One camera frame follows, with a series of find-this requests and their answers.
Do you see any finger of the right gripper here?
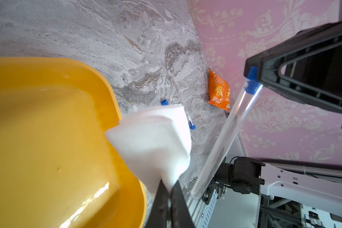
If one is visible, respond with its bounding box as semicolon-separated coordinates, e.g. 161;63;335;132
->
244;21;342;114

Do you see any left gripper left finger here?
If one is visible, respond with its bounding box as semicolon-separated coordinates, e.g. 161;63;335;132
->
144;180;170;228

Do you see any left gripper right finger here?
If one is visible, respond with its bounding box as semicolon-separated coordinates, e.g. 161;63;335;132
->
170;181;195;228

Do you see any test tube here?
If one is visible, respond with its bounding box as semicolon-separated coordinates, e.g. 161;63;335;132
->
167;70;196;130
161;99;169;105
191;66;263;200

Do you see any white wiping cloth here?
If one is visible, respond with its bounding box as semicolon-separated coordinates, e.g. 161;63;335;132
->
105;104;192;197

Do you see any yellow plastic basin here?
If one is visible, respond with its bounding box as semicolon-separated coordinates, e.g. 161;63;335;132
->
0;57;147;228

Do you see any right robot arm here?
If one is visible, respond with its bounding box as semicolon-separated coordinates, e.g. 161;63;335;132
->
193;21;342;217

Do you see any orange snack bag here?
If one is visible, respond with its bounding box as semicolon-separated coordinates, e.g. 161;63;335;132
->
209;69;230;112

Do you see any aluminium front rail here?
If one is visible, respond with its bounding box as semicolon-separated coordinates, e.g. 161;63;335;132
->
185;133;263;228

